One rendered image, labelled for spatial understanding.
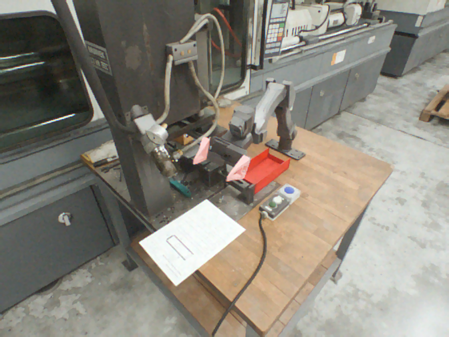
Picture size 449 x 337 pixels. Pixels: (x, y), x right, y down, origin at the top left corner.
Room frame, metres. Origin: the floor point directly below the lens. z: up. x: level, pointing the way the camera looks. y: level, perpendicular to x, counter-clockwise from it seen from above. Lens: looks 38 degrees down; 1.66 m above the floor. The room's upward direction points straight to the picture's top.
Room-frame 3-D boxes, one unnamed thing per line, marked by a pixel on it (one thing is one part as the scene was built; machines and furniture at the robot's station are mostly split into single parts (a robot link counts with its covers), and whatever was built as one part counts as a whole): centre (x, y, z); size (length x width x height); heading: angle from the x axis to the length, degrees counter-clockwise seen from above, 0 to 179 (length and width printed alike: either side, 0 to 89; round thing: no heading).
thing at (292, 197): (0.79, -0.25, 0.90); 0.07 x 0.07 x 0.06; 46
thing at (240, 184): (0.82, -0.03, 0.95); 0.15 x 0.03 x 0.10; 46
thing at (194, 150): (0.94, 0.10, 0.98); 0.20 x 0.10 x 0.01; 46
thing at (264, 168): (0.92, -0.16, 0.93); 0.25 x 0.12 x 0.06; 136
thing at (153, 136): (0.65, 0.20, 1.25); 0.19 x 0.07 x 0.19; 46
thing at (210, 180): (0.94, 0.10, 0.94); 0.20 x 0.10 x 0.07; 46
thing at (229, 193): (0.90, 0.17, 0.88); 0.65 x 0.50 x 0.03; 46
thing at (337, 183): (1.03, -0.04, 0.45); 1.12 x 0.99 x 0.90; 46
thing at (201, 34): (0.94, 0.09, 1.37); 0.11 x 0.09 x 0.30; 46
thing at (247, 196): (0.77, -0.08, 0.95); 0.06 x 0.03 x 0.09; 46
